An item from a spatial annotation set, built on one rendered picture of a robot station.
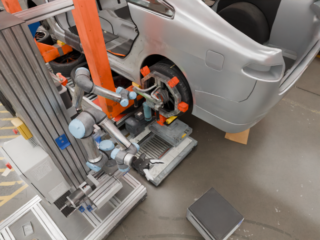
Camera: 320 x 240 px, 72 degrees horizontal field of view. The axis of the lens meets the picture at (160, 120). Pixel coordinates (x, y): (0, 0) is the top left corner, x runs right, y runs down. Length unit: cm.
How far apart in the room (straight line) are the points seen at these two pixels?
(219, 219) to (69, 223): 144
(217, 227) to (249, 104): 113
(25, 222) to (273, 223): 253
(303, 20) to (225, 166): 205
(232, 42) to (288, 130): 215
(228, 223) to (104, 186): 116
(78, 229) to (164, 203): 91
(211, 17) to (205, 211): 171
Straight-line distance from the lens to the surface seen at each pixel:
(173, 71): 232
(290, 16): 348
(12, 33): 134
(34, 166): 168
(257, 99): 198
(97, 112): 152
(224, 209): 231
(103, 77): 241
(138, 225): 258
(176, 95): 228
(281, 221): 283
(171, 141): 290
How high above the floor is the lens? 243
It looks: 46 degrees down
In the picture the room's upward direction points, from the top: 3 degrees counter-clockwise
